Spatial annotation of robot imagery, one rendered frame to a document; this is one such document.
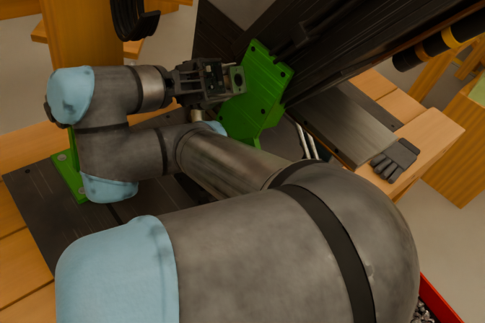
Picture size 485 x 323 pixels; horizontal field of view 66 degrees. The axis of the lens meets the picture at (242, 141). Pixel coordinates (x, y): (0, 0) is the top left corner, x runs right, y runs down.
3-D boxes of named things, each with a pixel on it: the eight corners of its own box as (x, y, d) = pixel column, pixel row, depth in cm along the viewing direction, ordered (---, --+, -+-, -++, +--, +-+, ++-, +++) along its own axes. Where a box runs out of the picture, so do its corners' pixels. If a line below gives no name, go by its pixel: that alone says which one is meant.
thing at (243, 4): (294, 104, 122) (334, 9, 97) (221, 139, 105) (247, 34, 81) (258, 72, 130) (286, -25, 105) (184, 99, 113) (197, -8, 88)
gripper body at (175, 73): (230, 99, 66) (176, 107, 58) (199, 105, 72) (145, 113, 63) (223, 55, 65) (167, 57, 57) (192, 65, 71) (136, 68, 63)
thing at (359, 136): (392, 145, 87) (398, 137, 85) (351, 174, 79) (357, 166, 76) (279, 52, 104) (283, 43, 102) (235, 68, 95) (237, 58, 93)
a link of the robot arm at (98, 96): (49, 130, 53) (38, 69, 52) (120, 120, 61) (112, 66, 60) (73, 131, 48) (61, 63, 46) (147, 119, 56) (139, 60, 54)
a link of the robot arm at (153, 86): (121, 116, 61) (112, 65, 60) (146, 112, 64) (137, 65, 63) (147, 112, 55) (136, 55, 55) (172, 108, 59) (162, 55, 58)
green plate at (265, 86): (270, 145, 87) (316, 69, 75) (246, 153, 81) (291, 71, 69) (239, 114, 92) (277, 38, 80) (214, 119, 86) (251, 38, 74)
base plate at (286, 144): (401, 128, 128) (405, 124, 127) (86, 342, 68) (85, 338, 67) (314, 59, 146) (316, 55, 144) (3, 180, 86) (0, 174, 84)
